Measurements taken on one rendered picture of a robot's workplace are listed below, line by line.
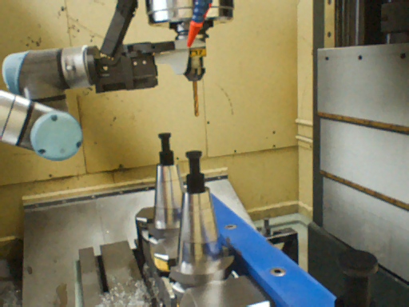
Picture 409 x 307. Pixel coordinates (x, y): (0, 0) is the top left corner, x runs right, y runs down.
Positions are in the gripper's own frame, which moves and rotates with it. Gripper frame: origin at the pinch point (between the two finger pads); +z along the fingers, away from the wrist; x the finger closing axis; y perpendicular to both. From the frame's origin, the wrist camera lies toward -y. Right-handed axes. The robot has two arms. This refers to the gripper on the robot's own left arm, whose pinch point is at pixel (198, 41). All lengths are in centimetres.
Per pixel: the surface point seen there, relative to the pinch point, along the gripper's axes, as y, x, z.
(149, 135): 33, -98, -25
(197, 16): -2.8, 17.8, 0.2
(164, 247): 21.8, 37.9, -6.2
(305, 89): 23, -114, 48
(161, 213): 19.5, 33.7, -6.5
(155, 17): -4.5, 5.0, -6.8
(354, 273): 11, 64, 5
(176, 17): -3.9, 7.5, -3.1
